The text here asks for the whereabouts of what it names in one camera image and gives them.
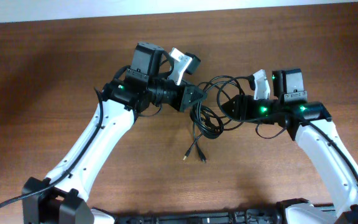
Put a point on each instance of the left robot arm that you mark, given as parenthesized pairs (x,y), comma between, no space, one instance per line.
(155,77)

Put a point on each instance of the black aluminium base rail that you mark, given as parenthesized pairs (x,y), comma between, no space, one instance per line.
(197,217)

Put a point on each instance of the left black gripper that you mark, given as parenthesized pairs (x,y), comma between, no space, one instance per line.
(183,99)

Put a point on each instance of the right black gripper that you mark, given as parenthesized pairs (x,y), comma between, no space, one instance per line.
(243,107)

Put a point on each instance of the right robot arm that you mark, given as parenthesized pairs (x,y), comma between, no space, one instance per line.
(310,125)

